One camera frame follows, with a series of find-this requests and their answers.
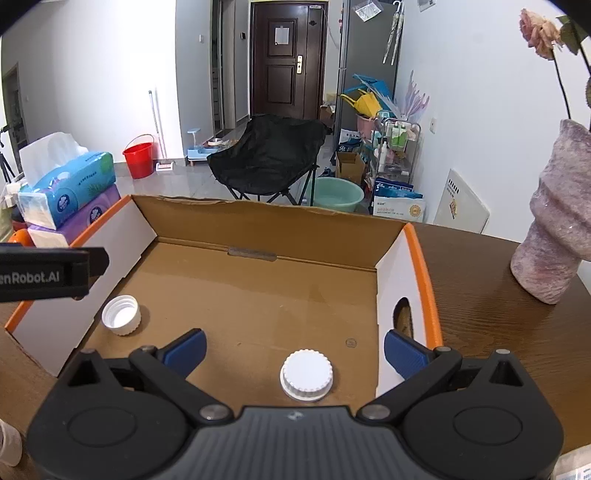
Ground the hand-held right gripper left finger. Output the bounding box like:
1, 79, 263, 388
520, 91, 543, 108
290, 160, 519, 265
55, 329, 234, 424

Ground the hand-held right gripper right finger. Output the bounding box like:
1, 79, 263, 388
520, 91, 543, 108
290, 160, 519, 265
358, 329, 536, 423

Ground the ridged white bottle cap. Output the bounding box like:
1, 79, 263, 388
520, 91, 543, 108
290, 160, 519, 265
280, 349, 334, 402

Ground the orange-edged cardboard box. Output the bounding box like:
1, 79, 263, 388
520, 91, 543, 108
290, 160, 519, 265
4, 195, 444, 400

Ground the purple tissue pack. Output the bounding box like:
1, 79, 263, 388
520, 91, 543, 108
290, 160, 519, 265
27, 185, 122, 247

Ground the blue tissue pack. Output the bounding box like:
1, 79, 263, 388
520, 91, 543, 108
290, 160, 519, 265
17, 132, 115, 230

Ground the black tripod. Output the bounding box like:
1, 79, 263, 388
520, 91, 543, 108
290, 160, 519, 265
0, 124, 14, 185

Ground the white carton with gold seal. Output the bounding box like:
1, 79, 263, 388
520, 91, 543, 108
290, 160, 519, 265
372, 196, 426, 222

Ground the red bucket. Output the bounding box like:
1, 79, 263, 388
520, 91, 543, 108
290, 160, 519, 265
122, 134, 154, 180

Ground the white flat panel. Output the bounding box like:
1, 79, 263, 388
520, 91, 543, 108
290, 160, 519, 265
433, 168, 490, 234

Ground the blue and white carton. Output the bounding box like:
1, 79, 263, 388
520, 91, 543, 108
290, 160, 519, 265
374, 178, 426, 200

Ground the white plastic item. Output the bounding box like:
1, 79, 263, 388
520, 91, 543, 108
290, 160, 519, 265
0, 420, 23, 467

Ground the green plastic basin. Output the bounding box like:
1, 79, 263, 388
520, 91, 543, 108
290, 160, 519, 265
302, 178, 365, 214

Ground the white mop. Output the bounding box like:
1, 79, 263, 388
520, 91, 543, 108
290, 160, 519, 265
148, 90, 174, 172

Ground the small open cardboard box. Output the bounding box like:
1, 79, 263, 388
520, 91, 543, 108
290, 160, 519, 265
335, 151, 368, 185

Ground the blue pet feeder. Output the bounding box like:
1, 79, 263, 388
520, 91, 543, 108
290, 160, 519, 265
187, 128, 222, 163

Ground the metal rolling cart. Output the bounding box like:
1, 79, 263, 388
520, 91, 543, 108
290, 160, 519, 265
372, 111, 422, 185

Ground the pink stone vase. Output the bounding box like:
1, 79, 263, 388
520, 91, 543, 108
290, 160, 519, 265
510, 119, 591, 305

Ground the black folding chair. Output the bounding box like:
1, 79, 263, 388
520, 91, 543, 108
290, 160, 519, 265
206, 114, 329, 206

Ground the blue and white box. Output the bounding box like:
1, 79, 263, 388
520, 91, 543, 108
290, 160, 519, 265
339, 129, 365, 155

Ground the pink bucket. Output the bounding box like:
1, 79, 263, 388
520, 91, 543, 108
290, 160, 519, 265
356, 113, 379, 139

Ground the yellow plastic item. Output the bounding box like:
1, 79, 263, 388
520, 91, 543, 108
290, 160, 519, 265
341, 90, 384, 118

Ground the purple feather decoration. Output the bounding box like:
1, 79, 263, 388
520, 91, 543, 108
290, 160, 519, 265
401, 69, 430, 123

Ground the blue plastic item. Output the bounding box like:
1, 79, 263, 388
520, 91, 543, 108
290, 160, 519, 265
353, 74, 395, 114

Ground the dark brown door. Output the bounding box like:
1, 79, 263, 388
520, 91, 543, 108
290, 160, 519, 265
249, 2, 328, 121

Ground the grey refrigerator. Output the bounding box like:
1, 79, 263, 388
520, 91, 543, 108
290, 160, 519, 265
335, 0, 404, 139

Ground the white folded umbrella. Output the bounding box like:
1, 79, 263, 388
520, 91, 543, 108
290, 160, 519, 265
392, 2, 405, 66
382, 0, 399, 64

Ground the clear plastic bag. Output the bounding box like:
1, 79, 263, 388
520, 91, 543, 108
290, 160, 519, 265
353, 0, 384, 21

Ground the bunch of dried pink roses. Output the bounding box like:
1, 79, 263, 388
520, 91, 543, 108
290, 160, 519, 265
519, 8, 591, 121

